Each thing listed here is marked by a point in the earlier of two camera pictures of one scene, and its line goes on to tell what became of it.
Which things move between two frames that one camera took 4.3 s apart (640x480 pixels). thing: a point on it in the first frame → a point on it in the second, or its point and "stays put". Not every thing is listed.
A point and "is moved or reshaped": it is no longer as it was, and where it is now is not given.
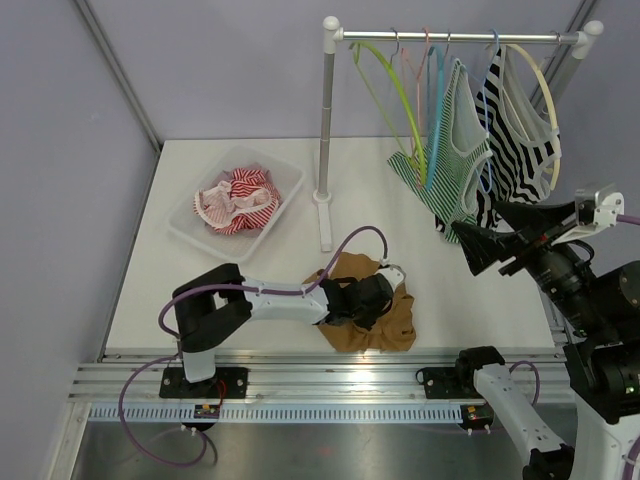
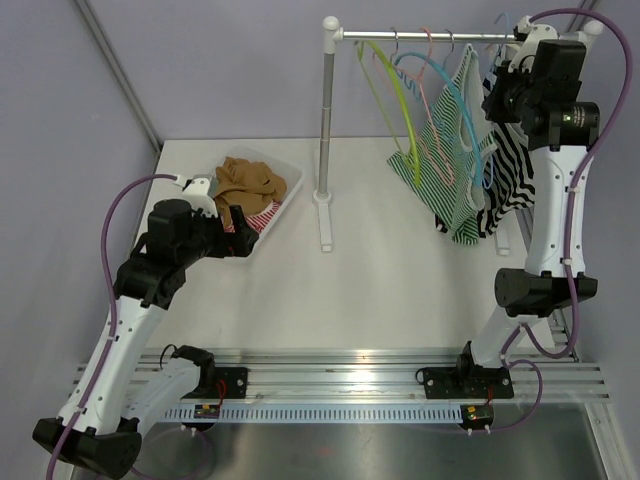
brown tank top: [394, 330] → [252, 186]
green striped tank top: [463, 150] is moved or reshaped
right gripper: [485, 246] → [493, 107]
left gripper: [366, 322] → [230, 244]
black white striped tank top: [523, 139] stays put
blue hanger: [435, 70] → [417, 93]
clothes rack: [334, 34] stays put
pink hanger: [404, 57] → [427, 105]
